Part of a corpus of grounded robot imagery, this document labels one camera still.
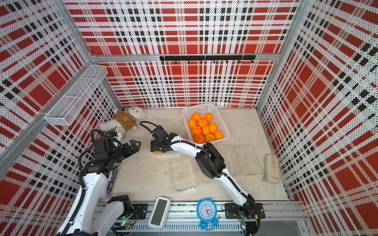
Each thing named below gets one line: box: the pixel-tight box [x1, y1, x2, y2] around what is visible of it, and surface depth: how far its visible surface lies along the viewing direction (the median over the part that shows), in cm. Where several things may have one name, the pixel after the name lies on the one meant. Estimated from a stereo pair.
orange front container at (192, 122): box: [188, 118, 197, 129], surface depth 108 cm
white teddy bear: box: [98, 106, 146, 141], surface depth 107 cm
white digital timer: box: [147, 196, 172, 231], surface depth 71 cm
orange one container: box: [191, 125, 202, 136], surface depth 103 cm
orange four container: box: [213, 130, 224, 141], surface depth 100 cm
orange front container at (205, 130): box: [201, 124, 210, 136], surface depth 103 cm
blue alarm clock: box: [196, 197, 219, 232], surface depth 72 cm
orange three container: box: [204, 133, 216, 143], surface depth 98 cm
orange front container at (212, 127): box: [209, 122, 218, 134], surface depth 103 cm
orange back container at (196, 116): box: [190, 112, 202, 122], surface depth 110 cm
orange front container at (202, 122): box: [197, 118, 209, 128], surface depth 109 cm
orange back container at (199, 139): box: [193, 134, 205, 145], surface depth 98 cm
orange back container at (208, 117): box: [203, 112, 214, 123], surface depth 110 cm
